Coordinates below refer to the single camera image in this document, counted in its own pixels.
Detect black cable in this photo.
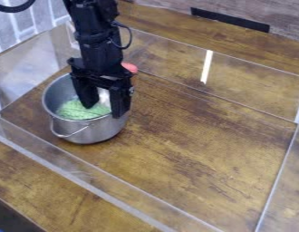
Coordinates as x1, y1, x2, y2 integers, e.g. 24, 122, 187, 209
0, 0, 37, 14

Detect black wall strip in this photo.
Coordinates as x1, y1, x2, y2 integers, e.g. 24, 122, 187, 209
190, 7, 270, 33

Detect green bumpy toy vegetable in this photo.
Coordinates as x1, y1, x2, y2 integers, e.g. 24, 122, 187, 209
57, 99, 111, 120

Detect red handled metal spatula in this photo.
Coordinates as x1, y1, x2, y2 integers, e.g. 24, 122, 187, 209
123, 63, 138, 74

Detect clear acrylic corner bracket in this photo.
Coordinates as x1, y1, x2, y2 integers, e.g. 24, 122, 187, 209
65, 21, 80, 51

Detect silver metal pot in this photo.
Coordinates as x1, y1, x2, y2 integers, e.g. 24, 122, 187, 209
43, 74, 130, 144

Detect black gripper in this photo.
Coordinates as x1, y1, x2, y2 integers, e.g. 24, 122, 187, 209
68, 33, 135, 119

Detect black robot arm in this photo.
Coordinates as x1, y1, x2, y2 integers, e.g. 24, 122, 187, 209
63, 0, 134, 119

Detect clear acrylic barrier wall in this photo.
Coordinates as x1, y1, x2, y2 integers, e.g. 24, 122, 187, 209
0, 31, 299, 232

